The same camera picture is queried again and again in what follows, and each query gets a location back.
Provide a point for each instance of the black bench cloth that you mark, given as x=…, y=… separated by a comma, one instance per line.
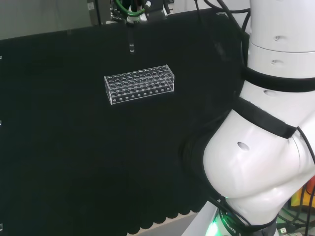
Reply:
x=73, y=135

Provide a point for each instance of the grey metal box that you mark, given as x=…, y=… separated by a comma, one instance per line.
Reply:
x=92, y=12

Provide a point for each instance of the clear plastic test tube rack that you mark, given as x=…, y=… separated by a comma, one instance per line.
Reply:
x=137, y=84

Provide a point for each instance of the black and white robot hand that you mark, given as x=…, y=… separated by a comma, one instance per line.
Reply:
x=155, y=9

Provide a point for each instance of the white usb plug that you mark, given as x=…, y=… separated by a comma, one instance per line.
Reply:
x=283, y=230

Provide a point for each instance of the clear glass test tube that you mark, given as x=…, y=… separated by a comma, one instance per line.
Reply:
x=132, y=39

